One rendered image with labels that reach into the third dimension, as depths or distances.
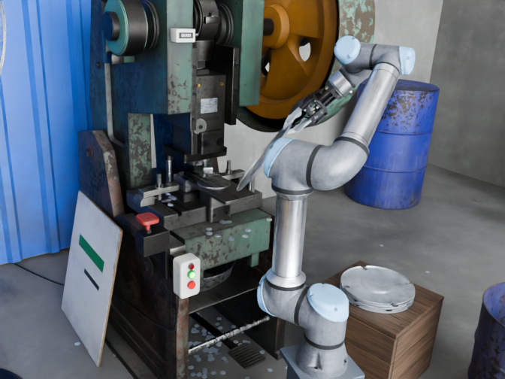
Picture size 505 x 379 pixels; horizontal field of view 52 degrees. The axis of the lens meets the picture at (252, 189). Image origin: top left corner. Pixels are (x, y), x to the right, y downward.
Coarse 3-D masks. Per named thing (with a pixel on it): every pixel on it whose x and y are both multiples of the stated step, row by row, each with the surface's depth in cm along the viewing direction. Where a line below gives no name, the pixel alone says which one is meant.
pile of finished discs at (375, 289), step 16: (352, 272) 216; (368, 272) 216; (384, 272) 217; (352, 288) 204; (368, 288) 204; (384, 288) 204; (400, 288) 206; (352, 304) 200; (368, 304) 195; (384, 304) 194; (400, 304) 197
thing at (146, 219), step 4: (148, 212) 170; (136, 216) 168; (140, 216) 168; (144, 216) 168; (148, 216) 168; (152, 216) 168; (156, 216) 168; (140, 220) 165; (144, 220) 164; (148, 220) 165; (152, 220) 165; (156, 220) 166; (144, 224) 164; (148, 224) 164; (152, 224) 166; (148, 228) 168
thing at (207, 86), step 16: (208, 80) 183; (224, 80) 188; (208, 96) 186; (224, 96) 190; (208, 112) 187; (224, 112) 192; (176, 128) 193; (208, 128) 190; (224, 128) 194; (176, 144) 196; (192, 144) 188; (208, 144) 187
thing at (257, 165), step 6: (282, 132) 178; (276, 138) 183; (270, 144) 187; (264, 150) 188; (264, 156) 169; (258, 162) 173; (252, 168) 174; (258, 168) 161; (246, 174) 186; (252, 174) 162; (240, 180) 183; (246, 180) 171; (240, 186) 175
